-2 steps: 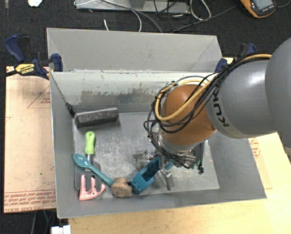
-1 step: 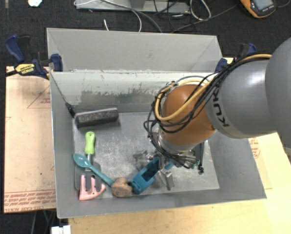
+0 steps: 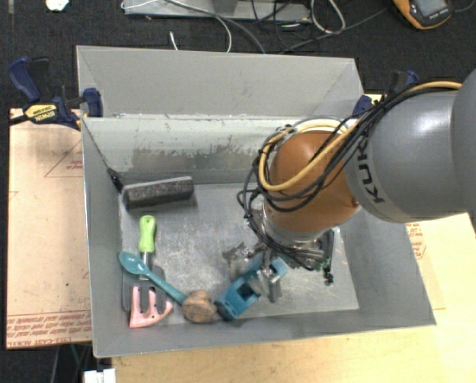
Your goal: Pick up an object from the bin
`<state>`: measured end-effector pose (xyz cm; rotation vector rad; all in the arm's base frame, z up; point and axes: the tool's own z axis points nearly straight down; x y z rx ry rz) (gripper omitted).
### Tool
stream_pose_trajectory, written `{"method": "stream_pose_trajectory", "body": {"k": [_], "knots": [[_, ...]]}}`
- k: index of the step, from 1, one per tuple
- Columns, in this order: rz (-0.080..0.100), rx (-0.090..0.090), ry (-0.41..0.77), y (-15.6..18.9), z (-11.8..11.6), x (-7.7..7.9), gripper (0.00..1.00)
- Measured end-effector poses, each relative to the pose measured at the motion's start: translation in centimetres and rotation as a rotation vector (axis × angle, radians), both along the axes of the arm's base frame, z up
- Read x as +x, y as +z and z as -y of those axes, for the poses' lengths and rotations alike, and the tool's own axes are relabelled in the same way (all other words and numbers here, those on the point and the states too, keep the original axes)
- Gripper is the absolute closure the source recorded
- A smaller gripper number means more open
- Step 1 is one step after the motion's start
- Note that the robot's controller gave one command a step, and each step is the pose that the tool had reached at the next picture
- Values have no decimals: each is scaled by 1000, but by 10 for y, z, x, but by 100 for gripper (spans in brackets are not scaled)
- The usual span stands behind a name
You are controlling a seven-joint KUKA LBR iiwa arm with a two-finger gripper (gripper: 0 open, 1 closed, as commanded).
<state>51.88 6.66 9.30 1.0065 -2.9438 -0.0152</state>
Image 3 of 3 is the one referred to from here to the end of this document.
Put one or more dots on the grey metal bin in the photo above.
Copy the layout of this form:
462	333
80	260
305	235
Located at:
205	230

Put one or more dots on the teal plastic spoon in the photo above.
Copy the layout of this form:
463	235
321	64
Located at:
130	262

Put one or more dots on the pink plastic piece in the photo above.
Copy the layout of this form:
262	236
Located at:
142	320

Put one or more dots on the brown cardboard board, red print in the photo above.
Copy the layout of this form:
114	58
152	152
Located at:
46	234

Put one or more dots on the blue plastic block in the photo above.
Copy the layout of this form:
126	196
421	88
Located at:
237	293

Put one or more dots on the dark green flat block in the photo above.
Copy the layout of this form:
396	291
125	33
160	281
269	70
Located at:
158	192

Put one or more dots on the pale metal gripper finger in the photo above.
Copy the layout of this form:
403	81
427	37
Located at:
273	285
237	255

